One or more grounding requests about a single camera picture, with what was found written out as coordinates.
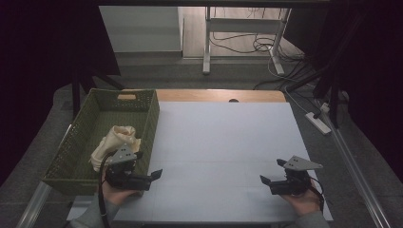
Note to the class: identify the silver metal rail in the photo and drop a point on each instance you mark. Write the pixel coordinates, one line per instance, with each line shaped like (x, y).
(33, 205)
(358, 177)

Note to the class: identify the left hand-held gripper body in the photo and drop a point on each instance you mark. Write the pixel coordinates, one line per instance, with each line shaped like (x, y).
(126, 182)

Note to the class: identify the white metal desk frame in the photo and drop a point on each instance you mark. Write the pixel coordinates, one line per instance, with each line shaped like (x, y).
(240, 25)

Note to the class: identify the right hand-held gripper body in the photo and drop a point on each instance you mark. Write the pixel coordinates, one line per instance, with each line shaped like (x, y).
(291, 185)

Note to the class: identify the white table mat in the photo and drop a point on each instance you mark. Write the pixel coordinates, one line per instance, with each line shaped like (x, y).
(221, 142)

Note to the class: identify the person's left hand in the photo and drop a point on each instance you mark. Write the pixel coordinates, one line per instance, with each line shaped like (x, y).
(117, 195)

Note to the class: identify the person's right hand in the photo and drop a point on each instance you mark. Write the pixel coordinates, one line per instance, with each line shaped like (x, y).
(301, 202)

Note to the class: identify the black metal stand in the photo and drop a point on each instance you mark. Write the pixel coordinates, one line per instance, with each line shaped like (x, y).
(76, 91)
(332, 95)

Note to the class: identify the cream cloth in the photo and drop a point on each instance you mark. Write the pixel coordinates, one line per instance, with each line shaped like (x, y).
(114, 139)

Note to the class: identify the white power strip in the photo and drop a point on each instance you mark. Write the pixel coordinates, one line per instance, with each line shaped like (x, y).
(317, 123)

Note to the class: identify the dark curtain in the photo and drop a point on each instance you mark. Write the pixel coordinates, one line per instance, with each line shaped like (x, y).
(41, 63)
(374, 79)

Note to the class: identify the green woven plastic basket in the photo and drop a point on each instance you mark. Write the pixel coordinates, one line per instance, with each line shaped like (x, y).
(79, 152)

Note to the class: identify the white cabinet panel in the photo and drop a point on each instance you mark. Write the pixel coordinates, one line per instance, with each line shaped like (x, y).
(142, 28)

